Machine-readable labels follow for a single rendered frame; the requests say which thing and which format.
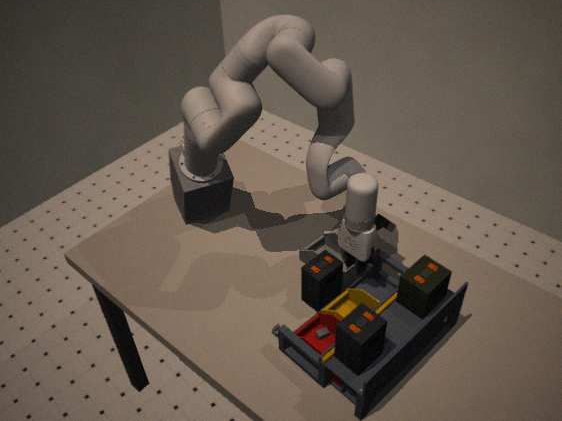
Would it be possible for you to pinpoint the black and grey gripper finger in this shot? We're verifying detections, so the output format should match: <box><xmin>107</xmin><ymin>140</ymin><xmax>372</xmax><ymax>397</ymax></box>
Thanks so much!
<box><xmin>356</xmin><ymin>248</ymin><xmax>378</xmax><ymax>274</ymax></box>
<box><xmin>344</xmin><ymin>251</ymin><xmax>355</xmax><ymax>267</ymax></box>

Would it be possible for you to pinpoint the yellow flat bar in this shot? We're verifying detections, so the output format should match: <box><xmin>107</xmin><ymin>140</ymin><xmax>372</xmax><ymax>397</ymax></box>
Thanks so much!
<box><xmin>322</xmin><ymin>292</ymin><xmax>397</xmax><ymax>363</ymax></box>

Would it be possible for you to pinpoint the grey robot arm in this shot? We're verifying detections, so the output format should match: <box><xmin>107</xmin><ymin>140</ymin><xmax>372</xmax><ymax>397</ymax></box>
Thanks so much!
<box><xmin>179</xmin><ymin>15</ymin><xmax>396</xmax><ymax>233</ymax></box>

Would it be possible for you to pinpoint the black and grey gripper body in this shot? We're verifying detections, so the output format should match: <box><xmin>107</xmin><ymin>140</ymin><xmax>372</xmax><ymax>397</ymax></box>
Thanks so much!
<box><xmin>337</xmin><ymin>215</ymin><xmax>377</xmax><ymax>262</ymax></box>

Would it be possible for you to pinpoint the red open bin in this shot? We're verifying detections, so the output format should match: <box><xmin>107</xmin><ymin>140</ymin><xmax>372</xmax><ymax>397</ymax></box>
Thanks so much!
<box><xmin>294</xmin><ymin>313</ymin><xmax>344</xmax><ymax>387</ymax></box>

